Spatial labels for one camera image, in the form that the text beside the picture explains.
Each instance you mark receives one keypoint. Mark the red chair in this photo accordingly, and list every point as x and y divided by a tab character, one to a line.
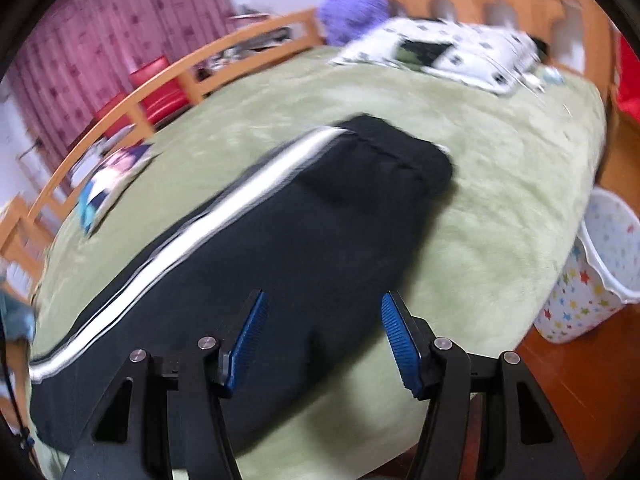
117	117
160	85

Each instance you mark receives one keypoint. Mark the black pants with white stripe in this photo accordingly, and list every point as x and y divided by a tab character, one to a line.
310	220

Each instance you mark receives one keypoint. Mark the pink floral curtain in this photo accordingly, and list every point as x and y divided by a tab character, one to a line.
100	35

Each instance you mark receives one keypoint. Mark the white star print bin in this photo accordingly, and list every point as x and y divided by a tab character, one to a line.
600	240

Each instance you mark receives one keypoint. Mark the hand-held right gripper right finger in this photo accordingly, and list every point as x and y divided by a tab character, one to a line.
397	340

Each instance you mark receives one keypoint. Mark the white floral pillow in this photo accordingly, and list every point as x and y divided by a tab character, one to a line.
470	40

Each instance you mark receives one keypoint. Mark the dark small cloth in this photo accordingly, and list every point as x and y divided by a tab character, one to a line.
422	52

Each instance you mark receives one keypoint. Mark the purple plush toy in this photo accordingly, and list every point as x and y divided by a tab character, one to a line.
350	10

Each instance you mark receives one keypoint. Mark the green fleece bed blanket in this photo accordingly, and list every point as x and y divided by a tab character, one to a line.
500	185

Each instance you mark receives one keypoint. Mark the geometric print cushion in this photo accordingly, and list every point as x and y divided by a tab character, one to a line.
112	180

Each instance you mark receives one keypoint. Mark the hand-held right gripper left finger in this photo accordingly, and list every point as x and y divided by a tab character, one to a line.
248	340

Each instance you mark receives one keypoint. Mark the light blue fleece blanket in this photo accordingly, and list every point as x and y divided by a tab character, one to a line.
15	315

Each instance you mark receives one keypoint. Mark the red cloth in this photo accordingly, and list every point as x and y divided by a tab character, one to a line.
631	80

